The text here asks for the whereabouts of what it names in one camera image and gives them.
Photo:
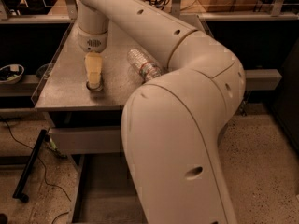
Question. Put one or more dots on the blue silver redbull can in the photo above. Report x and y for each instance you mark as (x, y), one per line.
(94, 87)

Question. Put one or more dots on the grey wooden drawer cabinet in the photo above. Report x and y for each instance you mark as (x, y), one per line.
(63, 97)

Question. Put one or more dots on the open grey middle drawer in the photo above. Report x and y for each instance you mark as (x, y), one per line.
(104, 192)

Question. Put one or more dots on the black bar on floor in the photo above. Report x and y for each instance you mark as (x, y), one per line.
(18, 193)

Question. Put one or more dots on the clear plastic water bottle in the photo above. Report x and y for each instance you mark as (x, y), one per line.
(143, 64)

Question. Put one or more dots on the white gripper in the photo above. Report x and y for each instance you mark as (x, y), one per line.
(92, 42)

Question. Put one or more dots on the small bowl with items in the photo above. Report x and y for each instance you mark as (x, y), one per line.
(11, 74)

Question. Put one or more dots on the grey top drawer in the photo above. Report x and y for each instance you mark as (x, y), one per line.
(87, 140)

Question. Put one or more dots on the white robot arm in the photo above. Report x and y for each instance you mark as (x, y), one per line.
(171, 125)

